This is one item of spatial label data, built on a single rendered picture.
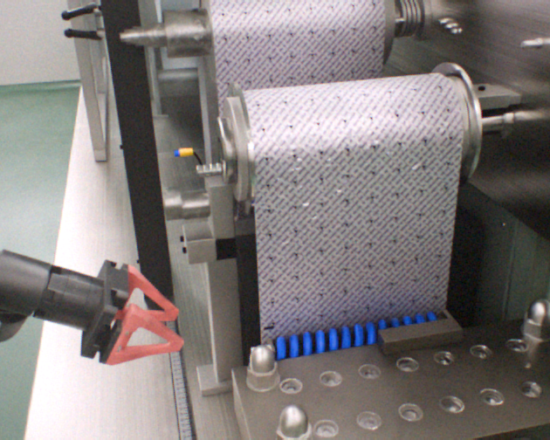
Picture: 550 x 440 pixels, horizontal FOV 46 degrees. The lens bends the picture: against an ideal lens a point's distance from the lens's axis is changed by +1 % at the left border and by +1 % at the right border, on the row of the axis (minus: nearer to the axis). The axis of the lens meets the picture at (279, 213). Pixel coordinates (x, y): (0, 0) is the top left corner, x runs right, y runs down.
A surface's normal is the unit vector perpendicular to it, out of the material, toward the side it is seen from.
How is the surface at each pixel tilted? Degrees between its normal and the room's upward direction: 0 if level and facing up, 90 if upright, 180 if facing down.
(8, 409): 0
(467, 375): 0
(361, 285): 90
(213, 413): 0
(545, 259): 90
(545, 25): 90
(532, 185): 90
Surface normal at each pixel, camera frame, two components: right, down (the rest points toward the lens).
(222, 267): 0.23, 0.42
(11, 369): -0.03, -0.90
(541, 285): -0.97, 0.13
